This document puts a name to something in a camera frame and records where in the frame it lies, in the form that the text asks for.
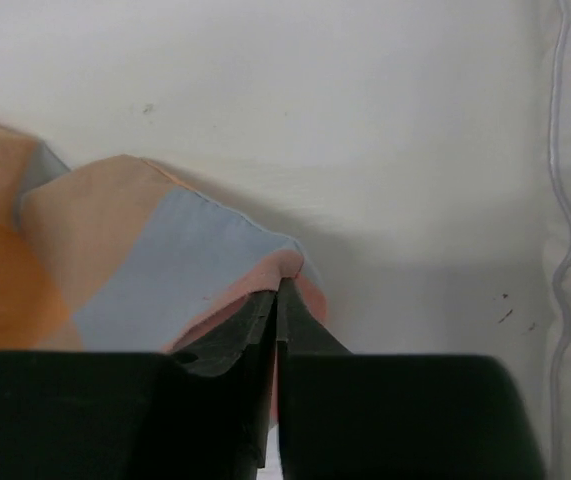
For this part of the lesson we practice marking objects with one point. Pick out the white pillow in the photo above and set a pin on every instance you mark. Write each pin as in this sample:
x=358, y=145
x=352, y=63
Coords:
x=419, y=150

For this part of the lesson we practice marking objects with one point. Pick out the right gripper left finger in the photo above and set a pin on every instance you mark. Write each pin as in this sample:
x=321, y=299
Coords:
x=201, y=412

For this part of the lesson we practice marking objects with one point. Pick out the checkered orange blue pillowcase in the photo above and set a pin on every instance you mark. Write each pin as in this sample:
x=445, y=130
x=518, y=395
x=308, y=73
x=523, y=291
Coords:
x=121, y=255

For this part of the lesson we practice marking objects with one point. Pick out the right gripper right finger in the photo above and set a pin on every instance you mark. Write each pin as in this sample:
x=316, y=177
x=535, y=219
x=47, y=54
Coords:
x=344, y=415

